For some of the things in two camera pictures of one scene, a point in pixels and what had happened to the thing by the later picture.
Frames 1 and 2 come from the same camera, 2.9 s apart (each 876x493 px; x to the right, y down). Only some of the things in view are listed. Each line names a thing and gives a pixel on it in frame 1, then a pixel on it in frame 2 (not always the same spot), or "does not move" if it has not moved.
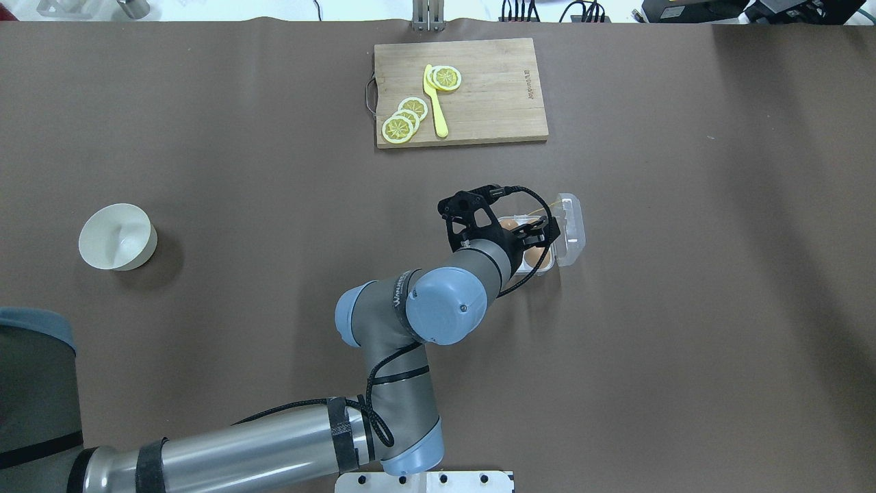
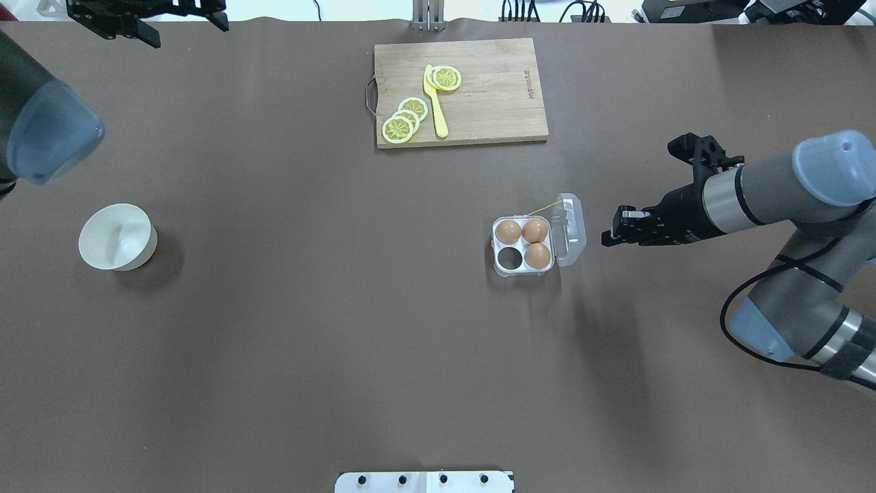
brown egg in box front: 532,255 does not move
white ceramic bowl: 118,236 does not move
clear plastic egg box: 569,245 does not move
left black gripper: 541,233 -> 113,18
